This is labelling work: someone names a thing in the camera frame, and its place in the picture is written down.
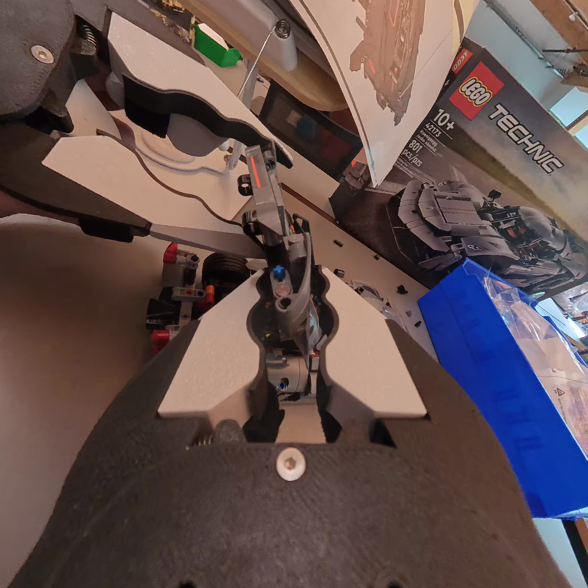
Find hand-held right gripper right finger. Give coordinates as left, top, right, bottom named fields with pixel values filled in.
left=315, top=267, right=430, bottom=444

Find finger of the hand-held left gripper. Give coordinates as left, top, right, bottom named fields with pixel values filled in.
left=105, top=11, right=296, bottom=170
left=40, top=131, right=269, bottom=260

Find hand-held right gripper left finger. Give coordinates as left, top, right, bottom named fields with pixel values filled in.
left=156, top=269, right=282, bottom=443

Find grey lego door panel assembly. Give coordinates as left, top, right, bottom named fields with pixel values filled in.
left=236, top=140, right=334, bottom=405

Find dark lego set box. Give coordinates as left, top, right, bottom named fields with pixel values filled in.
left=328, top=37, right=588, bottom=299

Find black box with yellow car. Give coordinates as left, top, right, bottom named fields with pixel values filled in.
left=156, top=0, right=198, bottom=47

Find green plastic bin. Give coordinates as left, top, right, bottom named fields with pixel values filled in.
left=193, top=23, right=243, bottom=70

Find blue plastic bin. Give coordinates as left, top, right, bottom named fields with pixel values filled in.
left=417, top=257, right=588, bottom=520

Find clear plastic parts bags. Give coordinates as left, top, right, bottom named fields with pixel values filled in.
left=480, top=276, right=588, bottom=460

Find white instruction booklet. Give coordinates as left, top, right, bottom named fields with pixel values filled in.
left=287, top=0, right=481, bottom=189

